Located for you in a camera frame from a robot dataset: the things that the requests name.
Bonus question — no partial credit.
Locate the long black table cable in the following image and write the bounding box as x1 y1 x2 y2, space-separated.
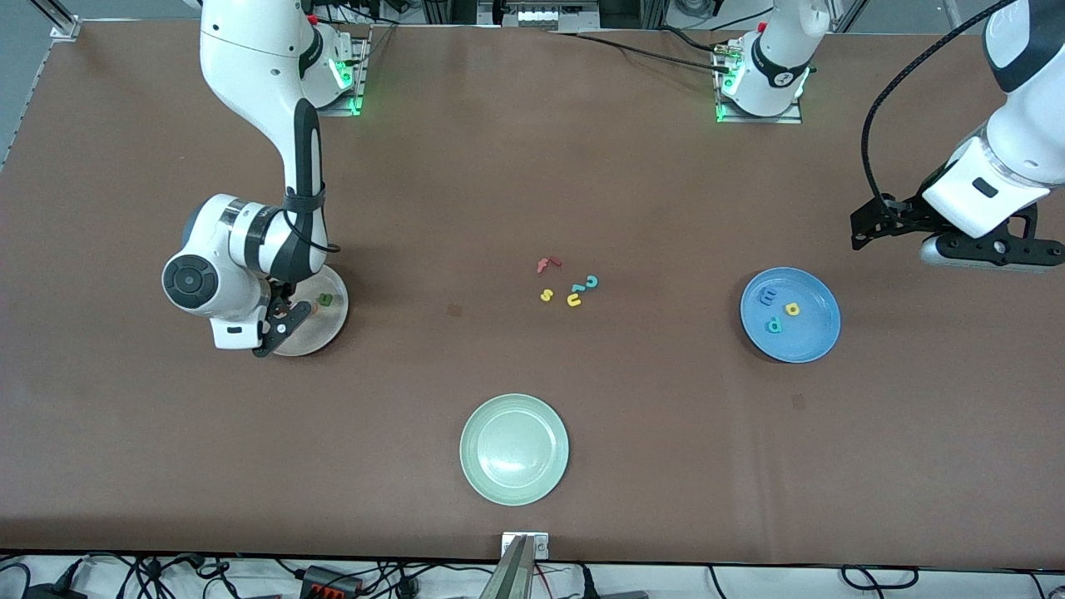
549 30 733 76

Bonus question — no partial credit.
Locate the beige brown plate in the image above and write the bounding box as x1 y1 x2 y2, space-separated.
266 265 349 357

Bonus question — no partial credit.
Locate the pale green plate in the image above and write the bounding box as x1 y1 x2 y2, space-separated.
459 394 570 507

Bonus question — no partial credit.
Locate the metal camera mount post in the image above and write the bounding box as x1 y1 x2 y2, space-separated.
478 532 550 599

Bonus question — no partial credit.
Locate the black looped floor cable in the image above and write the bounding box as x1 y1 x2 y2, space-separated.
839 564 921 593

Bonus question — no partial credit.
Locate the grey terminal block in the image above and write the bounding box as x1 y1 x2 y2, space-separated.
503 0 602 32

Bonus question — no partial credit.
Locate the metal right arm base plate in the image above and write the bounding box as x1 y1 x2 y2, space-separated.
320 25 371 117

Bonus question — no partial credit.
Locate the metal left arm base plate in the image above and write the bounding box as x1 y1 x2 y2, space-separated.
714 37 805 126

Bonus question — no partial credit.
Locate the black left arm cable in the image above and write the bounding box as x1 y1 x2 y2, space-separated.
861 0 1024 209

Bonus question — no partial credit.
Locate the blue plate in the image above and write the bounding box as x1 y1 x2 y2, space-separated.
740 267 842 364

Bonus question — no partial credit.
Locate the short black table cable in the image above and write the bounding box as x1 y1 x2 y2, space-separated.
657 25 729 52

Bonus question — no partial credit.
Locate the orange black connector block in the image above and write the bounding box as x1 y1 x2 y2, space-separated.
298 564 364 599

